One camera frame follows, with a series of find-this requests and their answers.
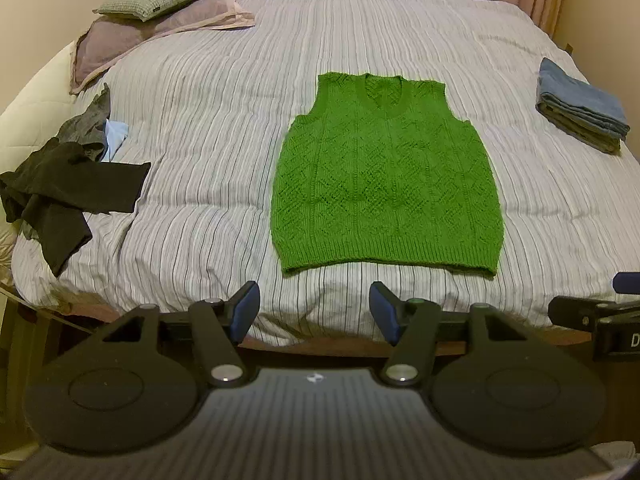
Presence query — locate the stack of folded blue clothes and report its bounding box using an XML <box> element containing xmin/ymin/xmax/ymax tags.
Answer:
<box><xmin>535</xmin><ymin>57</ymin><xmax>630</xmax><ymax>155</ymax></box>

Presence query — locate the wooden bed frame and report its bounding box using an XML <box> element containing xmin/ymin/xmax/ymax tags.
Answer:
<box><xmin>0</xmin><ymin>280</ymin><xmax>601</xmax><ymax>367</ymax></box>

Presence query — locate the light blue garment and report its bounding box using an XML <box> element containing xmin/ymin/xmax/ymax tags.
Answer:
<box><xmin>102</xmin><ymin>120</ymin><xmax>130</xmax><ymax>162</ymax></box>

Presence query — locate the green knit vest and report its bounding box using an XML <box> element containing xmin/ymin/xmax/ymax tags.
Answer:
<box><xmin>270</xmin><ymin>72</ymin><xmax>505</xmax><ymax>279</ymax></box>

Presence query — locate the striped bed cover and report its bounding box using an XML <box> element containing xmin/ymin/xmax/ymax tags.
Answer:
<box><xmin>10</xmin><ymin>0</ymin><xmax>640</xmax><ymax>347</ymax></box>

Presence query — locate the black garment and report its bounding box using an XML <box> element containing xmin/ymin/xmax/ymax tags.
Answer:
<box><xmin>0</xmin><ymin>142</ymin><xmax>152</xmax><ymax>279</ymax></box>

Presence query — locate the grey knit garment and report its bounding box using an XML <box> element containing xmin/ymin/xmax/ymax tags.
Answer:
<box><xmin>54</xmin><ymin>82</ymin><xmax>112</xmax><ymax>162</ymax></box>

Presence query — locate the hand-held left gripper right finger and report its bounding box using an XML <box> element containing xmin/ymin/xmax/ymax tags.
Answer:
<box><xmin>368</xmin><ymin>281</ymin><xmax>552</xmax><ymax>390</ymax></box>

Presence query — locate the purple pillow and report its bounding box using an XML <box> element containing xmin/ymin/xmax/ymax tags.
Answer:
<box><xmin>70</xmin><ymin>0</ymin><xmax>256</xmax><ymax>95</ymax></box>

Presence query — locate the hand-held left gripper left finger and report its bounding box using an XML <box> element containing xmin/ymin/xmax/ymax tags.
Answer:
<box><xmin>64</xmin><ymin>281</ymin><xmax>262</xmax><ymax>389</ymax></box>

